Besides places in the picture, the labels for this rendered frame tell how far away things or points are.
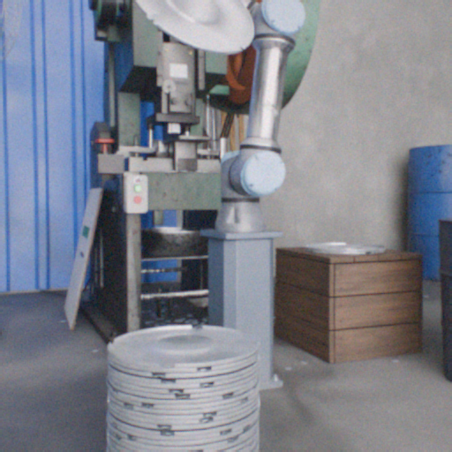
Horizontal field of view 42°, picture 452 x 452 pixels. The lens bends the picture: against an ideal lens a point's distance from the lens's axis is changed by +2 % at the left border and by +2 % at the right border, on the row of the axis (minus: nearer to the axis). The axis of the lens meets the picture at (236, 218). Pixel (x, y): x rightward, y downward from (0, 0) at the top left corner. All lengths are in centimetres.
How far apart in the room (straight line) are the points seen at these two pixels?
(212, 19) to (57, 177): 236
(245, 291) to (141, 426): 66
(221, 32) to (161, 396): 73
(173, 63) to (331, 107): 198
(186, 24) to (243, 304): 79
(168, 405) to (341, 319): 104
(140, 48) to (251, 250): 106
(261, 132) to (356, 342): 84
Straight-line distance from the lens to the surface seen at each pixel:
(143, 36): 239
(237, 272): 162
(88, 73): 361
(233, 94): 274
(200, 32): 124
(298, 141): 406
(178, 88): 244
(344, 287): 196
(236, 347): 113
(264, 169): 151
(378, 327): 207
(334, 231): 420
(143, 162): 229
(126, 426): 109
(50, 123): 353
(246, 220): 164
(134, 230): 213
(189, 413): 104
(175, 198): 223
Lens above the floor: 55
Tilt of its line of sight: 2 degrees down
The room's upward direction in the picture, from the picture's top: straight up
